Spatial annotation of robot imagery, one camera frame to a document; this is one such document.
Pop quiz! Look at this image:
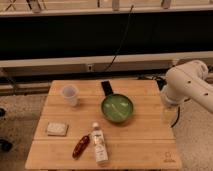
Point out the white square sponge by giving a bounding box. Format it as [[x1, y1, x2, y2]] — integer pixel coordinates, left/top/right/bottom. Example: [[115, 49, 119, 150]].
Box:
[[46, 122, 68, 136]]

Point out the black hanging cable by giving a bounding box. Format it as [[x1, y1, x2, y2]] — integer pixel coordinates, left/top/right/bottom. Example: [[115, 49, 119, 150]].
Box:
[[103, 4, 135, 73]]

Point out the clear bottle with white label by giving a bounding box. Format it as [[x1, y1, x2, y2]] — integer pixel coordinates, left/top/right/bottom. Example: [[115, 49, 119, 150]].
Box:
[[91, 122, 109, 164]]

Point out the green pan with black handle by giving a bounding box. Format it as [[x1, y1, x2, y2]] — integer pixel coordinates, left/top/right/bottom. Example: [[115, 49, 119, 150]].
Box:
[[101, 81, 134, 123]]

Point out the black object at left edge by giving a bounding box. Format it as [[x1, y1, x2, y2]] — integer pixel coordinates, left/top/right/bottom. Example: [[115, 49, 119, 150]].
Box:
[[0, 139, 13, 152]]

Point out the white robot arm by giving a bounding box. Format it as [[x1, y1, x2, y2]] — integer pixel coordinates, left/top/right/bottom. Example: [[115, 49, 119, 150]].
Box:
[[160, 60, 213, 124]]

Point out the red chili pepper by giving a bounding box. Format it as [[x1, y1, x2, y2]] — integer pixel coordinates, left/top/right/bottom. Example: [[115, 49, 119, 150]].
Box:
[[72, 135, 90, 159]]

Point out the white ceramic cup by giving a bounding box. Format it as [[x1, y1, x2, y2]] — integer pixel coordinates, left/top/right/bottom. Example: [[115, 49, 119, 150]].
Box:
[[60, 84, 78, 106]]

